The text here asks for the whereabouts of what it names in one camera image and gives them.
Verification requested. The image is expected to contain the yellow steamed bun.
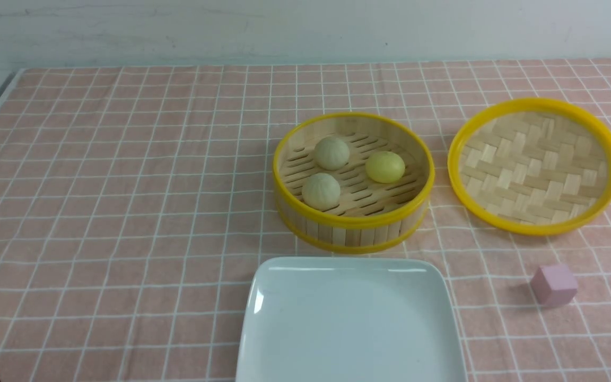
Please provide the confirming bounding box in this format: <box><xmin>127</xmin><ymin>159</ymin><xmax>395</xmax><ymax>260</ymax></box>
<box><xmin>364</xmin><ymin>151</ymin><xmax>405</xmax><ymax>184</ymax></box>

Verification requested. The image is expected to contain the white square plate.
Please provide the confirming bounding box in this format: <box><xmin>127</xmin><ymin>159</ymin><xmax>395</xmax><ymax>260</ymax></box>
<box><xmin>235</xmin><ymin>257</ymin><xmax>468</xmax><ymax>381</ymax></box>

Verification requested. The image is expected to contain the bamboo steamer basket yellow rim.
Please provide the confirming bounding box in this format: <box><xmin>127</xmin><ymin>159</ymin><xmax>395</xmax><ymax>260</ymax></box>
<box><xmin>272</xmin><ymin>112</ymin><xmax>435</xmax><ymax>254</ymax></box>

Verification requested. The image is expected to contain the pink checkered tablecloth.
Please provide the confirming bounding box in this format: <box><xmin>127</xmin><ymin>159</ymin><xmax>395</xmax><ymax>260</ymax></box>
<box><xmin>0</xmin><ymin>59</ymin><xmax>611</xmax><ymax>381</ymax></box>

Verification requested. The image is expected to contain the woven bamboo steamer lid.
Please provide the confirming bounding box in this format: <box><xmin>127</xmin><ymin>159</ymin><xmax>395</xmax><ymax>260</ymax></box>
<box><xmin>448</xmin><ymin>98</ymin><xmax>611</xmax><ymax>236</ymax></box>

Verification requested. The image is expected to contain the pink cube block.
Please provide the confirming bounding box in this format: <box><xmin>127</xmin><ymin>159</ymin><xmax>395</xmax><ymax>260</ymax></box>
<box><xmin>529</xmin><ymin>264</ymin><xmax>579</xmax><ymax>307</ymax></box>

